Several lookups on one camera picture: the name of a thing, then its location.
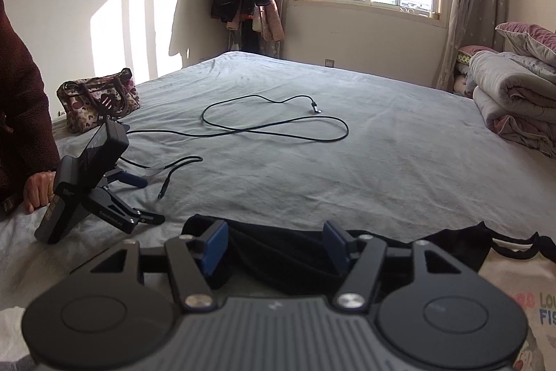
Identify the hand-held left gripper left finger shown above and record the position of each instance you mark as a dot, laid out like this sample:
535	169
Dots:
215	247

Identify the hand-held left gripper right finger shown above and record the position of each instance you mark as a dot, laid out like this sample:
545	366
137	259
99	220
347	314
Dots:
336	247

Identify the beige and black sweatshirt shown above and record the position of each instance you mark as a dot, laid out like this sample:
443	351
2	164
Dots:
278	253

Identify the bed with grey sheet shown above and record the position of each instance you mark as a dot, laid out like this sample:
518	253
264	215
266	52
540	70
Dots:
304	145

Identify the spare black hand-held gripper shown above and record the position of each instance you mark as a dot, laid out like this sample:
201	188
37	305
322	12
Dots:
69	188

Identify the floral handbag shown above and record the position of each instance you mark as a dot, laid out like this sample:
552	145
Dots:
78	106

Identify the small pile of folded bedding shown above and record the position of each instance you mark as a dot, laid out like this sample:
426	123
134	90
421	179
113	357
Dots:
464	71

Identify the white garment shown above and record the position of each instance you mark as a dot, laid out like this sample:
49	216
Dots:
11	332

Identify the folded grey pink quilt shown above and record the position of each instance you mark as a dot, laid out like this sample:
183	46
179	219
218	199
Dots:
512	101

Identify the pink and grey pillow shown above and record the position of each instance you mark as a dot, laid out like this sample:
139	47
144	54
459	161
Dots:
534	40

